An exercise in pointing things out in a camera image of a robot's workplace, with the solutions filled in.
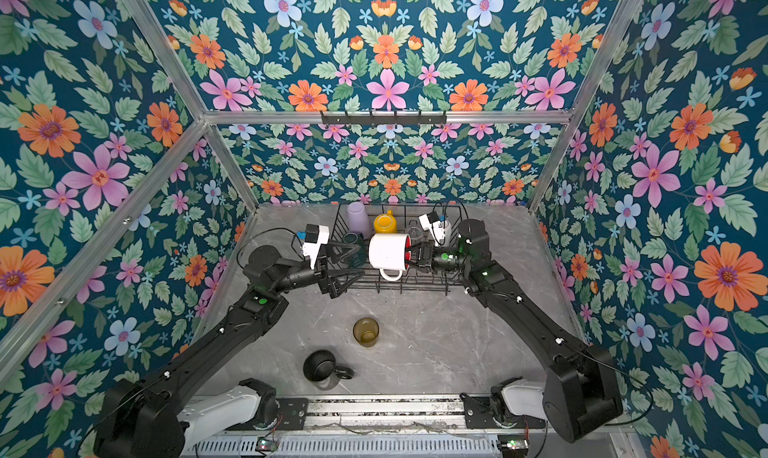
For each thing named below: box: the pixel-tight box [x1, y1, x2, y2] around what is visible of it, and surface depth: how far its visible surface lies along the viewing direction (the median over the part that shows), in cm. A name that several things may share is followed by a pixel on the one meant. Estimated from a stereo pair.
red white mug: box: [368, 233, 412, 282], surface depth 65 cm
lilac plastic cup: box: [347, 201, 372, 239], surface depth 102 cm
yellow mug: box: [373, 209, 397, 233], surface depth 101 cm
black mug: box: [303, 349, 354, 391], surface depth 78 cm
